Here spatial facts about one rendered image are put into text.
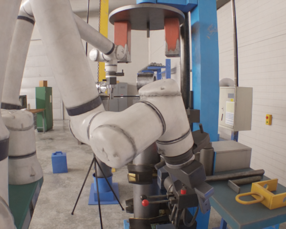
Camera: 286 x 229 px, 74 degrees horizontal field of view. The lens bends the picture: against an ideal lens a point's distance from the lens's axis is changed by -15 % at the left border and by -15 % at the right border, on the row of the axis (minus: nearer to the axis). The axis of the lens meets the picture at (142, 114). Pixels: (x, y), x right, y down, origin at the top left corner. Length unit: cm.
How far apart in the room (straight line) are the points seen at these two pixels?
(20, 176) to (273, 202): 101
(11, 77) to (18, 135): 31
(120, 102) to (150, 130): 1132
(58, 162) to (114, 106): 786
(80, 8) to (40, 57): 354
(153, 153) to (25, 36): 113
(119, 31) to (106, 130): 137
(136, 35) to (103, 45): 1144
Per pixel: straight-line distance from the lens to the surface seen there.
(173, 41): 160
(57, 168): 433
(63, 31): 48
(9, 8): 32
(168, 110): 44
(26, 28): 115
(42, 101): 869
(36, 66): 1295
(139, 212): 182
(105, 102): 286
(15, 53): 111
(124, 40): 167
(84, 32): 120
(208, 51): 170
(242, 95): 205
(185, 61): 185
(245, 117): 209
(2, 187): 32
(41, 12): 50
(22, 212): 73
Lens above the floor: 153
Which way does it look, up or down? 6 degrees down
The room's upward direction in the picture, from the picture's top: straight up
